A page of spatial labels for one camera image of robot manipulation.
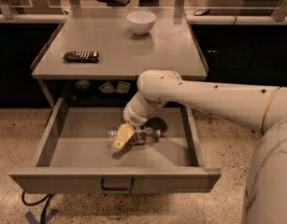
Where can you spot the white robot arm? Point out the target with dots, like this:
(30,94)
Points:
(261,108)

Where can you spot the white ceramic bowl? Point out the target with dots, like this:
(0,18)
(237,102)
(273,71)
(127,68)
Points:
(141,22)

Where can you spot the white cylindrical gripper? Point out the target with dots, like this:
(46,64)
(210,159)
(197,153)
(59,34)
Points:
(134,118)

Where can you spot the clear plastic water bottle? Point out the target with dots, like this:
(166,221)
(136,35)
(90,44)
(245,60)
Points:
(142,136)

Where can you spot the grey open top drawer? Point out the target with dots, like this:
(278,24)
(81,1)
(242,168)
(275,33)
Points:
(73,155)

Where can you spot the small white tag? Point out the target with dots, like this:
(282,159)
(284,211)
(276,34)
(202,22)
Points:
(123,87)
(107,88)

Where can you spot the right small white tag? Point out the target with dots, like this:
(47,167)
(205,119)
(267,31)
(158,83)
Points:
(123,87)

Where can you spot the dark striped snack bar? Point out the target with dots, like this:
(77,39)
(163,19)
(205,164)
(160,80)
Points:
(82,56)

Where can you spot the left small white tag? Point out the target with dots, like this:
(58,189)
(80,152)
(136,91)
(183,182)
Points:
(107,88)

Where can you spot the grey counter cabinet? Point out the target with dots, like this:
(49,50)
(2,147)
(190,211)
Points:
(123,55)

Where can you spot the black drawer handle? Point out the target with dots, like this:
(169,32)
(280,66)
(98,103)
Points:
(117,184)

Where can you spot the round black knob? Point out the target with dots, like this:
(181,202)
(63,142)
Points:
(83,89)

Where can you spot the black chair seat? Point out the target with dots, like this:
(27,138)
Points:
(115,3)

